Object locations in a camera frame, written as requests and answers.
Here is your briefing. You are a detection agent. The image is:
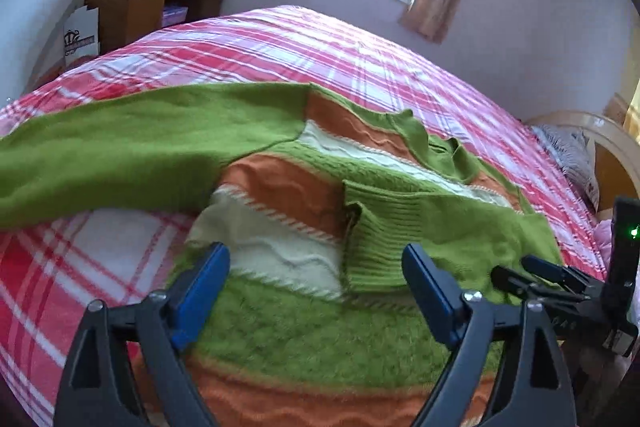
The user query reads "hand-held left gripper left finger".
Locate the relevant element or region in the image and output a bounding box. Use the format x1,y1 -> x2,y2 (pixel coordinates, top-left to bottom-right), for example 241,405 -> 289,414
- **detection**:
54,242 -> 232,427

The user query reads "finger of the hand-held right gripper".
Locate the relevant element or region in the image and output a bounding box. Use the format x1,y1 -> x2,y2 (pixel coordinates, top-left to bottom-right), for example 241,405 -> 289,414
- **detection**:
521,255 -> 601,293
491,266 -> 586,308

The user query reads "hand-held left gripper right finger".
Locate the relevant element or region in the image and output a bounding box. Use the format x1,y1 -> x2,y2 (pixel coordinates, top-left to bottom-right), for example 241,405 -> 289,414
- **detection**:
402,243 -> 577,427

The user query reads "green orange striped knit sweater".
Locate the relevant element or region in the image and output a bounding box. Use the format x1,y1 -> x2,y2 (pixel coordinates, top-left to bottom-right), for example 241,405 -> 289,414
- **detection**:
0,83 -> 566,427

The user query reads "pink cloth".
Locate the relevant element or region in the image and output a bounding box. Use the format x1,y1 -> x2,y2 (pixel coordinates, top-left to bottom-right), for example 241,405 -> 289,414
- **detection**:
592,217 -> 621,280

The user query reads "cream wooden headboard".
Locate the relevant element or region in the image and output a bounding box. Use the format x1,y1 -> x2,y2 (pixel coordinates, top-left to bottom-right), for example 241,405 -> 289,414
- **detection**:
525,109 -> 640,212

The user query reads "grey striped pillow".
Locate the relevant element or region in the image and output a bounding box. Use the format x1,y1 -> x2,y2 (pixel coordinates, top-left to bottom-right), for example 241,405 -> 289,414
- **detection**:
532,125 -> 601,210

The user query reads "yellow curtain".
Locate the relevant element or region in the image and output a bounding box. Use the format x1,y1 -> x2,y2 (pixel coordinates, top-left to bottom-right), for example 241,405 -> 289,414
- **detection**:
622,77 -> 640,132

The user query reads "red plaid bed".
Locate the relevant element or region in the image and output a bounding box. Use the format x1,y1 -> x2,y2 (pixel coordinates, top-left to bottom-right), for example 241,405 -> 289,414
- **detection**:
0,5 -> 608,427

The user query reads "pale blue box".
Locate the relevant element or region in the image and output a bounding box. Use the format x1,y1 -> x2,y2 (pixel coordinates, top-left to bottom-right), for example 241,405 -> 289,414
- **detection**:
161,5 -> 189,28

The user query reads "white paper bag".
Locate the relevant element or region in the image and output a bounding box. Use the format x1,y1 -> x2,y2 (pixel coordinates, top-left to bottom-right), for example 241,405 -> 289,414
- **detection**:
62,5 -> 101,68

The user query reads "brown wooden desk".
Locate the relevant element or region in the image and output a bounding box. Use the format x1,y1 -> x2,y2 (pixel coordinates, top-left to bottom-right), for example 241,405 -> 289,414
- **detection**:
82,0 -> 234,55

